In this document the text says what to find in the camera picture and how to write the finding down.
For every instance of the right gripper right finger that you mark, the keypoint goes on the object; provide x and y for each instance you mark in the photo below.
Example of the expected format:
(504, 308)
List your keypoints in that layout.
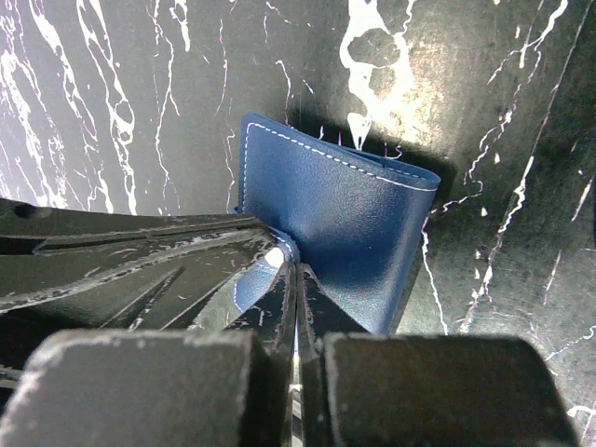
(364, 389)

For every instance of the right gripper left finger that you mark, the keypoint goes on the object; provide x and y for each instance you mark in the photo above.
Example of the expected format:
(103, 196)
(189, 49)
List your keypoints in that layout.
(170, 388)

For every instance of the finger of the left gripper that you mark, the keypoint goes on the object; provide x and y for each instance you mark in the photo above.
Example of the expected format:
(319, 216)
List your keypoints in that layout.
(29, 229)
(132, 283)

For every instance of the blue leather card holder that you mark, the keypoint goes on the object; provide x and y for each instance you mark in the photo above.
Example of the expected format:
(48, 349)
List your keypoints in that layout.
(355, 218)

